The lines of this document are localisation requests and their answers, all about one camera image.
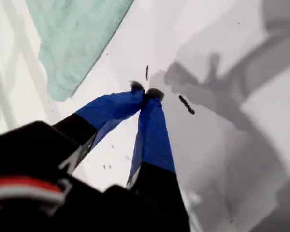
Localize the pale green T-shirt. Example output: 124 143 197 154
26 0 136 102

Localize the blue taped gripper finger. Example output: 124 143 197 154
52 80 145 174
125 87 192 232

